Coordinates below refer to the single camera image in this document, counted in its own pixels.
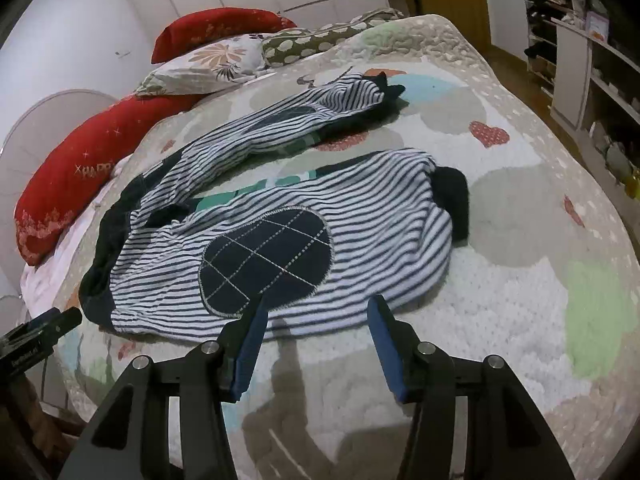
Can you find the navy striped child pants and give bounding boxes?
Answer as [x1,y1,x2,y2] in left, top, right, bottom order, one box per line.
[79,73,469,342]

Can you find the pink bed sheet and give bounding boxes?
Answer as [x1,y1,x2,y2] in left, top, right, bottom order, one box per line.
[20,156,130,318]

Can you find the long red pillow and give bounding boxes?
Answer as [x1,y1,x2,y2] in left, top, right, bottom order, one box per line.
[14,94,201,266]

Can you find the round white headboard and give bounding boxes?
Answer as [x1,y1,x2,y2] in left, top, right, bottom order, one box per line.
[1,89,116,289]

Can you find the floral white pillow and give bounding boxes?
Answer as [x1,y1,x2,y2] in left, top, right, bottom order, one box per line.
[134,34,268,96]

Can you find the red pillow at back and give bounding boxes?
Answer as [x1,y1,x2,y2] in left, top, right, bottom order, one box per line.
[151,6,296,64]

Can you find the white shelf unit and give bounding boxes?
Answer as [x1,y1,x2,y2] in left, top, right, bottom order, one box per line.
[551,18,639,200]

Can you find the olive cloud pattern pillow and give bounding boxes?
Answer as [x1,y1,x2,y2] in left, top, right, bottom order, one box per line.
[262,8,405,67]

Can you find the black shoe rack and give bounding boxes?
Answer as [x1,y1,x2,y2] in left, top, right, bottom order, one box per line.
[524,0,585,98]

